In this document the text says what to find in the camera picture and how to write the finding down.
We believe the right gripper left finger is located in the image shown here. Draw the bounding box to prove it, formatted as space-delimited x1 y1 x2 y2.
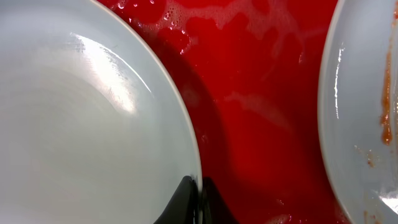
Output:
154 175 198 224

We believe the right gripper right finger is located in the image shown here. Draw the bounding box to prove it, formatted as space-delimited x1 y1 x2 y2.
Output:
200 177 238 224

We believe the red plastic tray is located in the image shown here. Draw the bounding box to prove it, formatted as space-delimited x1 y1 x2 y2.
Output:
104 0 347 223

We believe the light blue plate with sauce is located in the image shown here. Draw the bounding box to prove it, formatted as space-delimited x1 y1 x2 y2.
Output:
318 0 397 223

